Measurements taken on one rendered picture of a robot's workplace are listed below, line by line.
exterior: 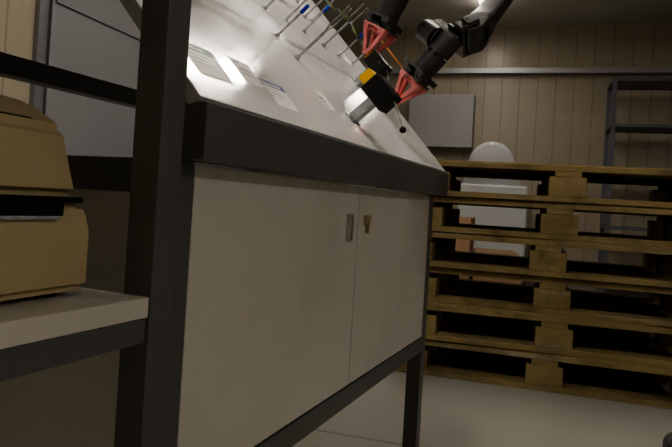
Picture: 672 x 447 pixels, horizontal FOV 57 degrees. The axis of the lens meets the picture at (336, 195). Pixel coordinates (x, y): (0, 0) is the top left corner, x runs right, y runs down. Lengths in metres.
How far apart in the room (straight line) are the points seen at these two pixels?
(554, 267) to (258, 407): 2.09
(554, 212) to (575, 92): 4.89
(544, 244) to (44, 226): 2.48
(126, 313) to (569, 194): 2.44
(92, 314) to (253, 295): 0.36
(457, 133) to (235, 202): 6.58
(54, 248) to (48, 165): 0.08
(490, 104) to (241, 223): 6.91
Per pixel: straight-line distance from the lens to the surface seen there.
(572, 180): 2.88
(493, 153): 6.70
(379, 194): 1.35
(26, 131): 0.61
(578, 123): 7.64
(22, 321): 0.53
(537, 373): 2.94
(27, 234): 0.57
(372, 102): 1.21
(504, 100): 7.66
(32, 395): 0.89
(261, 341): 0.93
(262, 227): 0.89
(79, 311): 0.57
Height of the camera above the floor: 0.76
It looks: 1 degrees up
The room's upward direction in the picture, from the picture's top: 3 degrees clockwise
